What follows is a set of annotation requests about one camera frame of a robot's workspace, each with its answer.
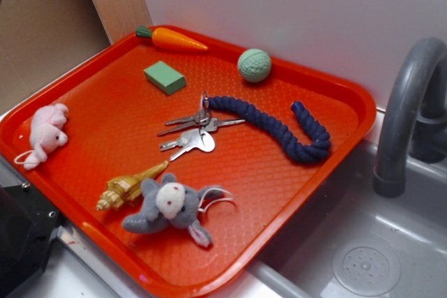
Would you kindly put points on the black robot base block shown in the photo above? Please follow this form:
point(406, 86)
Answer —
point(29, 224)

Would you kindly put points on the green rectangular block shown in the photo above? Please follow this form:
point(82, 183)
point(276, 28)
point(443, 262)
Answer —
point(165, 78)

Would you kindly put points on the tan spiral seashell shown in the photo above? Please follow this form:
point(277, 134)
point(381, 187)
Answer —
point(126, 189)

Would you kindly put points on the grey toy faucet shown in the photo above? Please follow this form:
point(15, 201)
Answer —
point(415, 120)

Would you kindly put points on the grey plastic sink basin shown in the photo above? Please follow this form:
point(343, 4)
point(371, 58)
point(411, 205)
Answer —
point(347, 241)

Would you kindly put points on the silver key bunch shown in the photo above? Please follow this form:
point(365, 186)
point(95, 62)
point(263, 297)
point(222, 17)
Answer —
point(195, 130)

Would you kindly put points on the pink plush pig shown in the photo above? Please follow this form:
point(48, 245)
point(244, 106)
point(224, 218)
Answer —
point(46, 135)

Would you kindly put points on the orange plastic tray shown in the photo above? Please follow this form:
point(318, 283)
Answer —
point(114, 114)

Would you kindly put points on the orange toy carrot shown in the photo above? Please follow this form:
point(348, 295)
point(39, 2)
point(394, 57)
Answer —
point(170, 40)

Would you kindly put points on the green textured ball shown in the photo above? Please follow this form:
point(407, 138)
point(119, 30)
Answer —
point(254, 65)

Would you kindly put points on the grey plush animal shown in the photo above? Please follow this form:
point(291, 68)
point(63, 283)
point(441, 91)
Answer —
point(170, 203)

